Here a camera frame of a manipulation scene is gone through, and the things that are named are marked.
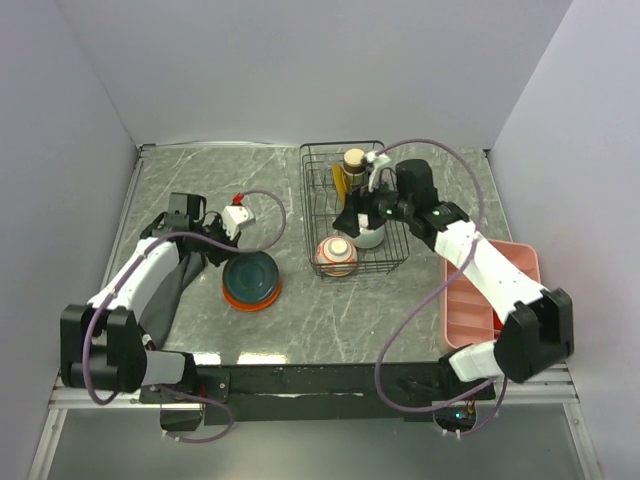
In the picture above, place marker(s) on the celadon green bowl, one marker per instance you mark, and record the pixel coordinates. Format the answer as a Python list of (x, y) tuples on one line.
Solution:
[(369, 238)]

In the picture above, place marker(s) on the aluminium rail frame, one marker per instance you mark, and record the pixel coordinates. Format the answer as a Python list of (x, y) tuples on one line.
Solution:
[(539, 433)]

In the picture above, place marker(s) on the orange plastic plate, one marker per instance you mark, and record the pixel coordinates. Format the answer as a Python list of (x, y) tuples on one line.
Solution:
[(251, 307)]

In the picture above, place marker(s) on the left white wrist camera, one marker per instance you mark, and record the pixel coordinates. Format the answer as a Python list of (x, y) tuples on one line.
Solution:
[(235, 217)]

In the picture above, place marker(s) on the dark grey cloth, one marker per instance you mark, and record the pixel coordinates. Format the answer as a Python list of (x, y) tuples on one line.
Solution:
[(158, 316)]

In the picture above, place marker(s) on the black wire dish rack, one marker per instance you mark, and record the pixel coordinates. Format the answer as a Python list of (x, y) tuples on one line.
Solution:
[(343, 236)]

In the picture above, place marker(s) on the yellow patterned plate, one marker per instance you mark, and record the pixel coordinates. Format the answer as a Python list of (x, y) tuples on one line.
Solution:
[(341, 182)]

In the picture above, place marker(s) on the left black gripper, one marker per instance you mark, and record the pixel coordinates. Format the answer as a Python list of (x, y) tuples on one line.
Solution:
[(217, 222)]

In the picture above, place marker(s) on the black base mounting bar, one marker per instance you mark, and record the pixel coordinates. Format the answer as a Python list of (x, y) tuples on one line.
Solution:
[(325, 392)]

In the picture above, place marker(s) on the beige brown ceramic cup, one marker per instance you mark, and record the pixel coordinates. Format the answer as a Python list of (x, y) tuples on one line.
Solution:
[(355, 166)]

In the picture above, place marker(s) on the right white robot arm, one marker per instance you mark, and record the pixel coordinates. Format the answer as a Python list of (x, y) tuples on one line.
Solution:
[(538, 329)]

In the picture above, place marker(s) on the pink divided plastic tray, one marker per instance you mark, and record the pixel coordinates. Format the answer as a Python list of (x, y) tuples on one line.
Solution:
[(466, 317)]

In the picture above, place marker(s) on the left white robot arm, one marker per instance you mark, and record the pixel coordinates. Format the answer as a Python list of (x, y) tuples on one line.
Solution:
[(109, 342)]

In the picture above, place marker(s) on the orange white patterned bowl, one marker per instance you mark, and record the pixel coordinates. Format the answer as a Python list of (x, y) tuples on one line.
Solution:
[(336, 256)]

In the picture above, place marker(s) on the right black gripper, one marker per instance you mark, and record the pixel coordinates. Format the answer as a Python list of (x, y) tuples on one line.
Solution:
[(356, 202)]

